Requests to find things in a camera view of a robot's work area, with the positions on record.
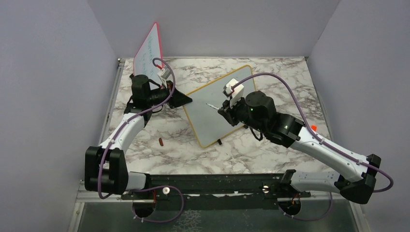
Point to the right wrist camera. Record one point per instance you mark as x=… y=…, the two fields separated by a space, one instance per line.
x=233 y=91

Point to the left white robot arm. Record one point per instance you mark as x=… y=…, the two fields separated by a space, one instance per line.
x=105 y=166

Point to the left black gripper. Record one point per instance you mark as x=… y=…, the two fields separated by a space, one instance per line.
x=178 y=99

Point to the aluminium side rail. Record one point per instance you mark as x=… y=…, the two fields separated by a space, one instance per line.
x=79 y=206

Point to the pink framed whiteboard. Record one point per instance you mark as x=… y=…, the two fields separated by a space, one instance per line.
x=150 y=48

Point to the yellow framed whiteboard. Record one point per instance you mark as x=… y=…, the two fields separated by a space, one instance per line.
x=209 y=126

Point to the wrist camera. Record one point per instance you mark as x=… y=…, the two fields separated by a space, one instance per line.
x=163 y=75
x=233 y=91

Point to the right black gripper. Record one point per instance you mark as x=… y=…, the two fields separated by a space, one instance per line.
x=229 y=115

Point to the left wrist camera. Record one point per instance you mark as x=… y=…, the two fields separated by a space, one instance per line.
x=163 y=75

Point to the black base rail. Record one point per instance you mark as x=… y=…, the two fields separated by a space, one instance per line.
x=169 y=192

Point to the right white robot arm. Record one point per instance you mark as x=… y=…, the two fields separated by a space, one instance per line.
x=351 y=177

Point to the white dry erase marker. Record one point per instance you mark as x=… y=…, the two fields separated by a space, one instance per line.
x=212 y=106

